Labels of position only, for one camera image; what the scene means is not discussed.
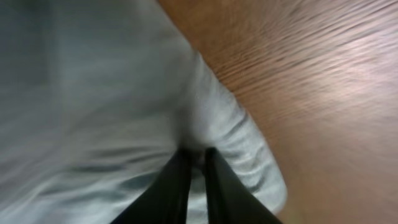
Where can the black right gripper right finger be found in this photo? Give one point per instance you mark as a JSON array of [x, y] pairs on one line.
[[228, 201]]

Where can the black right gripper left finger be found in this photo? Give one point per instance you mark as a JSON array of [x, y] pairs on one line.
[[166, 200]]

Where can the light blue t-shirt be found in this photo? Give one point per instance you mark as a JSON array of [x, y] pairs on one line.
[[96, 97]]

